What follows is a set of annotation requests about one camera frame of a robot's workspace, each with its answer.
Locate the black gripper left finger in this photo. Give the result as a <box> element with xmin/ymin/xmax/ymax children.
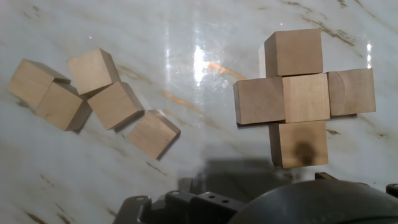
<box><xmin>113</xmin><ymin>190</ymin><xmax>246</xmax><ymax>224</ymax></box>

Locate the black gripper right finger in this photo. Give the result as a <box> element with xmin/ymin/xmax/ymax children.
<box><xmin>314</xmin><ymin>172</ymin><xmax>398</xmax><ymax>199</ymax></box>

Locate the marble pattern table sheet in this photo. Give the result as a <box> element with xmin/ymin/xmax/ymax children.
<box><xmin>0</xmin><ymin>0</ymin><xmax>398</xmax><ymax>224</ymax></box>

